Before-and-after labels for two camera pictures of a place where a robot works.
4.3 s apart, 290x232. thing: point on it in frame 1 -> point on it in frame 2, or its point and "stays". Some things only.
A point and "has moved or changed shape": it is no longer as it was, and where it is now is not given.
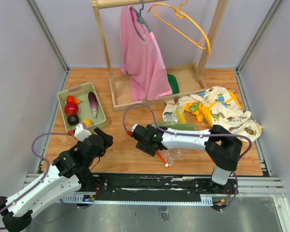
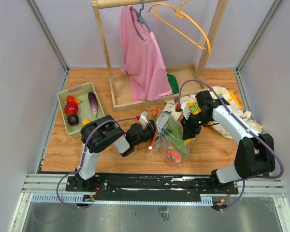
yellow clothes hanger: (180, 13) stays
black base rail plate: (154, 187) stays
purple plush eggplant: (93, 103) stays
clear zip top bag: (170, 155) has moved or changed shape
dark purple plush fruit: (73, 120) stays
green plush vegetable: (186, 127) has moved or changed shape
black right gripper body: (145, 148) -> (193, 124)
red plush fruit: (71, 109) stays
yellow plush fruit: (88, 122) stays
